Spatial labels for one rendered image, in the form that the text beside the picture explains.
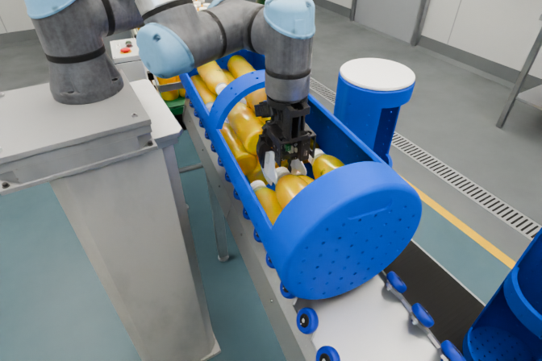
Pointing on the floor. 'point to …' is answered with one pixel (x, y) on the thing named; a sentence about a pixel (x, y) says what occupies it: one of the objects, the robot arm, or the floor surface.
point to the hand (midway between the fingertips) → (280, 175)
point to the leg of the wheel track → (218, 225)
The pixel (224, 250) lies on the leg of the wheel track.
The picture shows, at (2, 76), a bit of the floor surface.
